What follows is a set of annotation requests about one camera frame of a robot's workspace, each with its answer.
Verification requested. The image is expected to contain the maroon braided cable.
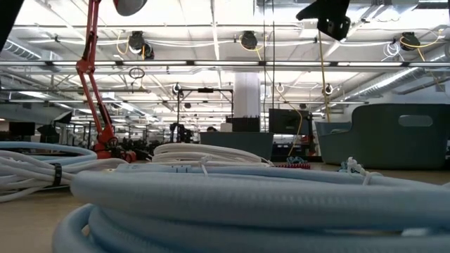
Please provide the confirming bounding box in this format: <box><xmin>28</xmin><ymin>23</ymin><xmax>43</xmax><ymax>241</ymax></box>
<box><xmin>277</xmin><ymin>162</ymin><xmax>312</xmax><ymax>170</ymax></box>

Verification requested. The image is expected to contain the white building column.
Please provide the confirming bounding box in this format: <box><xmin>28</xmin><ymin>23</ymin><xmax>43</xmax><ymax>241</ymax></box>
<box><xmin>233</xmin><ymin>72</ymin><xmax>262</xmax><ymax>119</ymax></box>

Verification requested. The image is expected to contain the dark background monitor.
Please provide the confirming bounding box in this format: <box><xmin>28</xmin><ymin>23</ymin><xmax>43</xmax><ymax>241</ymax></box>
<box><xmin>8</xmin><ymin>121</ymin><xmax>36</xmax><ymax>137</ymax></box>
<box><xmin>269</xmin><ymin>108</ymin><xmax>311</xmax><ymax>136</ymax></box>

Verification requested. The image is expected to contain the black cabinet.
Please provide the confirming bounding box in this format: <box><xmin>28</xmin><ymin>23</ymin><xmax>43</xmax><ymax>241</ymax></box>
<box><xmin>226</xmin><ymin>117</ymin><xmax>262</xmax><ymax>133</ymax></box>

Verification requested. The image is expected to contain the black cable with coil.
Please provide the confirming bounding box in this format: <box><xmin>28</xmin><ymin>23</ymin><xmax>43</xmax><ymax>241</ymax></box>
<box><xmin>271</xmin><ymin>0</ymin><xmax>276</xmax><ymax>133</ymax></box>

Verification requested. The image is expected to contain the long ceiling light bar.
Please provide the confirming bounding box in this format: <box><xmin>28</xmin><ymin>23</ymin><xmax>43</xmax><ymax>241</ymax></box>
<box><xmin>0</xmin><ymin>59</ymin><xmax>450</xmax><ymax>68</ymax></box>

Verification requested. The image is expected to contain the yellow power cord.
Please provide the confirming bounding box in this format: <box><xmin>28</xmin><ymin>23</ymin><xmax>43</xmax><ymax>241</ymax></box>
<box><xmin>317</xmin><ymin>30</ymin><xmax>332</xmax><ymax>123</ymax></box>

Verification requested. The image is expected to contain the light blue cable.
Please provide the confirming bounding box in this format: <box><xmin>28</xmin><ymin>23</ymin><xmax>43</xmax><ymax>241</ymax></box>
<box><xmin>52</xmin><ymin>163</ymin><xmax>450</xmax><ymax>253</ymax></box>
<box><xmin>0</xmin><ymin>141</ymin><xmax>98</xmax><ymax>163</ymax></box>

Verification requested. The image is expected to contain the white cable black tie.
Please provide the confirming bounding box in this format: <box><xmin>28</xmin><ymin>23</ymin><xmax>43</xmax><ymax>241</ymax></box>
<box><xmin>0</xmin><ymin>149</ymin><xmax>129</xmax><ymax>204</ymax></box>

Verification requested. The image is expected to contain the yellow curved cord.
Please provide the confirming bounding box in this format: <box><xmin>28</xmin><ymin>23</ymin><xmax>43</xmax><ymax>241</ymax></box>
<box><xmin>238</xmin><ymin>34</ymin><xmax>304</xmax><ymax>157</ymax></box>

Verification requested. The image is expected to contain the black ceiling cord reel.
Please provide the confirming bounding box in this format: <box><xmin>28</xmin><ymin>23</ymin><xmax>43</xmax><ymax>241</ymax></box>
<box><xmin>240</xmin><ymin>30</ymin><xmax>259</xmax><ymax>51</ymax></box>
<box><xmin>127</xmin><ymin>30</ymin><xmax>155</xmax><ymax>60</ymax></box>
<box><xmin>399</xmin><ymin>31</ymin><xmax>421</xmax><ymax>52</ymax></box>

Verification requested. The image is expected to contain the red desk lamp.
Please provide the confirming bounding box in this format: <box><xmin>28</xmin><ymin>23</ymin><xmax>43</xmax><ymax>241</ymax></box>
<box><xmin>75</xmin><ymin>0</ymin><xmax>149</xmax><ymax>164</ymax></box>

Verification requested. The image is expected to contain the white hanging cable bundle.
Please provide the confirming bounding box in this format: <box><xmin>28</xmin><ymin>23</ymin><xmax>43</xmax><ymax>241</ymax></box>
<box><xmin>382</xmin><ymin>41</ymin><xmax>401</xmax><ymax>63</ymax></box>

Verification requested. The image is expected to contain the thin black hanging cable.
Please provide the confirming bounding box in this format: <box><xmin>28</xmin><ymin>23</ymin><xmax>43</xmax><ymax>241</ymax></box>
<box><xmin>263</xmin><ymin>0</ymin><xmax>266</xmax><ymax>133</ymax></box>

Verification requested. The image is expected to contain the silver ventilation duct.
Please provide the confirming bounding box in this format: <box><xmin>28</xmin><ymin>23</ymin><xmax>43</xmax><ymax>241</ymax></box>
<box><xmin>346</xmin><ymin>52</ymin><xmax>450</xmax><ymax>103</ymax></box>

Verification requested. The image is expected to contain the black metal rig frame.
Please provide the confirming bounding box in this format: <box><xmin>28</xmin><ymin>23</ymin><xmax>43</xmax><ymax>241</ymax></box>
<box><xmin>175</xmin><ymin>87</ymin><xmax>235</xmax><ymax>143</ymax></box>

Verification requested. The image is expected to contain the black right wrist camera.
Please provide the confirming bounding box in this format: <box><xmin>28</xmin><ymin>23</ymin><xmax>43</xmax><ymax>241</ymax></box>
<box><xmin>316</xmin><ymin>14</ymin><xmax>352</xmax><ymax>42</ymax></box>

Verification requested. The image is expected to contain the large teal bin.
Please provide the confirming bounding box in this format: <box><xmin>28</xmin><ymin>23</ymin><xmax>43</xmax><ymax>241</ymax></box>
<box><xmin>314</xmin><ymin>103</ymin><xmax>450</xmax><ymax>171</ymax></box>

